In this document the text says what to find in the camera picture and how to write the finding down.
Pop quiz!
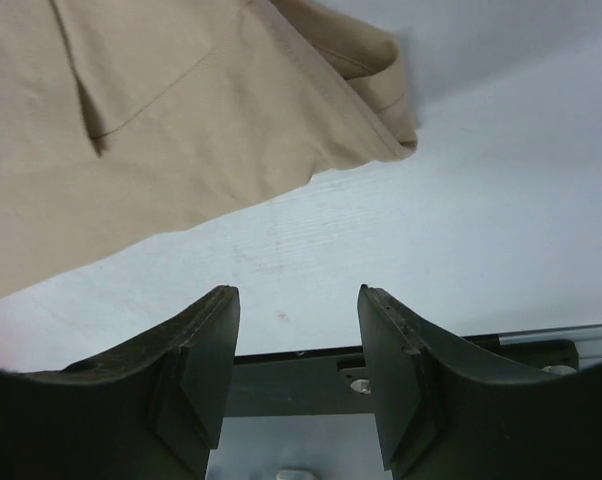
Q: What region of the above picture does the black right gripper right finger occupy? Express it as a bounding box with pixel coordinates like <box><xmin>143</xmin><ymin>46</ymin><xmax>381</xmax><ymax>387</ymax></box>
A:
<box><xmin>358</xmin><ymin>286</ymin><xmax>602</xmax><ymax>479</ymax></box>

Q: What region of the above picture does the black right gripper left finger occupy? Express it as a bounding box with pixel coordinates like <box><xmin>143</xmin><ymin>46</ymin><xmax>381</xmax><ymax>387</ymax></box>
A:
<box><xmin>0</xmin><ymin>286</ymin><xmax>240</xmax><ymax>479</ymax></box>

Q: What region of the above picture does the beige t-shirt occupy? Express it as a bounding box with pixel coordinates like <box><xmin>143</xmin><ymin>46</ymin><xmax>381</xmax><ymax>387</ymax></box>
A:
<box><xmin>0</xmin><ymin>1</ymin><xmax>417</xmax><ymax>299</ymax></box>

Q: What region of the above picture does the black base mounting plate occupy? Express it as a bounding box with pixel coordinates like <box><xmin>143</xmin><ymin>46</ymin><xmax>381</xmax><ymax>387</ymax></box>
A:
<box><xmin>225</xmin><ymin>334</ymin><xmax>580</xmax><ymax>418</ymax></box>

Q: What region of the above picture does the aluminium frame rail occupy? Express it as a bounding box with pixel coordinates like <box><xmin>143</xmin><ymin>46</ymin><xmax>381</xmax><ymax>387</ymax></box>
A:
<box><xmin>498</xmin><ymin>321</ymin><xmax>602</xmax><ymax>371</ymax></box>

